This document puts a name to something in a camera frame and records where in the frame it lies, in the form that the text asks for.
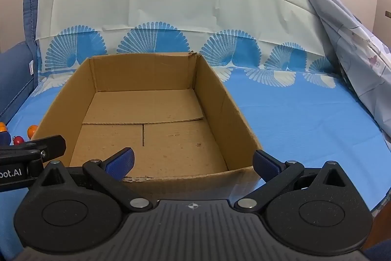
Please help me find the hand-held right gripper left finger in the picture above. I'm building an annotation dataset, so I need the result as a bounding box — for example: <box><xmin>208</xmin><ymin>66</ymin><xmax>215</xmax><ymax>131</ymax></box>
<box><xmin>37</xmin><ymin>147</ymin><xmax>154</xmax><ymax>213</ymax></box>

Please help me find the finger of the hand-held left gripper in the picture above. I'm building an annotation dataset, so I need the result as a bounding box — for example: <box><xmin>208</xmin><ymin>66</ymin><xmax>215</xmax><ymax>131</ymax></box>
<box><xmin>18</xmin><ymin>135</ymin><xmax>67</xmax><ymax>163</ymax></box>

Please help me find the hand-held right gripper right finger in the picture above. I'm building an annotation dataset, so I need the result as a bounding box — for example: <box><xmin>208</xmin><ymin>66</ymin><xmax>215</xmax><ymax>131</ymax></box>
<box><xmin>234</xmin><ymin>150</ymin><xmax>352</xmax><ymax>213</ymax></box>

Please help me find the cardboard box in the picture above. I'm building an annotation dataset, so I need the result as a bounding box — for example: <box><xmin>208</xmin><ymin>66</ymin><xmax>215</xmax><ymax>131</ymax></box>
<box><xmin>31</xmin><ymin>51</ymin><xmax>264</xmax><ymax>202</ymax></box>

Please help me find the blue fan-patterned sheet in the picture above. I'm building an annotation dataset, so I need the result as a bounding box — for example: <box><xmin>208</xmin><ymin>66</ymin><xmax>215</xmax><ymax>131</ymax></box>
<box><xmin>0</xmin><ymin>0</ymin><xmax>391</xmax><ymax>260</ymax></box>

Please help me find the blue upholstered sofa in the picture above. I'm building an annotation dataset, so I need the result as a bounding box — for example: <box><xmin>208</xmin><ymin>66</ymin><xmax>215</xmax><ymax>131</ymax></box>
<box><xmin>0</xmin><ymin>0</ymin><xmax>42</xmax><ymax>125</ymax></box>

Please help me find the pale blue printed blanket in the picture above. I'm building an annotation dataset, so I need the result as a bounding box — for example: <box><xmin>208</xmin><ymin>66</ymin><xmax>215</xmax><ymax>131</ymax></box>
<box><xmin>287</xmin><ymin>0</ymin><xmax>391</xmax><ymax>140</ymax></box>

